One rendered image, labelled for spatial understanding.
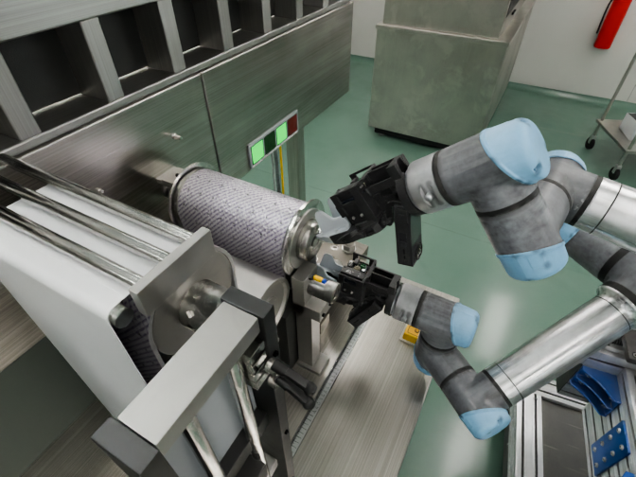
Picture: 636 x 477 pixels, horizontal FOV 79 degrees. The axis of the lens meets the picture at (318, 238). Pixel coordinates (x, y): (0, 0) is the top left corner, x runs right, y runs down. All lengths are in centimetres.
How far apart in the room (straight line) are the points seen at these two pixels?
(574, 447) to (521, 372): 107
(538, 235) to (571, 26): 459
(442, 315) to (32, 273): 62
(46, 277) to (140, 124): 41
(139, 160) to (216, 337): 53
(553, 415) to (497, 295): 79
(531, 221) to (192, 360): 39
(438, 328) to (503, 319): 159
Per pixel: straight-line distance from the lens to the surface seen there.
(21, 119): 70
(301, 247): 67
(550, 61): 514
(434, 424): 193
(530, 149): 47
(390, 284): 76
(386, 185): 55
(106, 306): 42
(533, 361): 81
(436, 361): 83
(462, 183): 49
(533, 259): 53
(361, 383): 93
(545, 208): 53
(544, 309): 250
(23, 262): 51
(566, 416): 191
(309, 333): 83
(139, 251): 43
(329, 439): 88
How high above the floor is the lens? 173
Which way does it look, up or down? 43 degrees down
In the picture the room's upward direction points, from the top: straight up
